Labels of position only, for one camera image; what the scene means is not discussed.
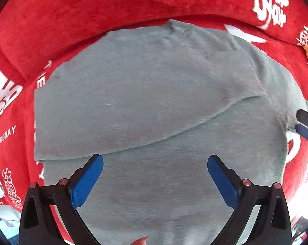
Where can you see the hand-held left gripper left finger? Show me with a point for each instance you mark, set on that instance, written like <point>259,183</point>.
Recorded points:
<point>86,181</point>

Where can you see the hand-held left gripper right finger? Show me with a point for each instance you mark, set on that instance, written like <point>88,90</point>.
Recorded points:
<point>224,181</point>

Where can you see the grey knit sweater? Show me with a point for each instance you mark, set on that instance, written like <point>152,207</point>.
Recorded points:
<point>154,107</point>

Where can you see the red printed blanket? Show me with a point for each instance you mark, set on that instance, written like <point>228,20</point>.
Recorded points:
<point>13,137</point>

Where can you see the red towel with white characters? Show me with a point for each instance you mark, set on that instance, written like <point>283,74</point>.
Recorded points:
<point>92,7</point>

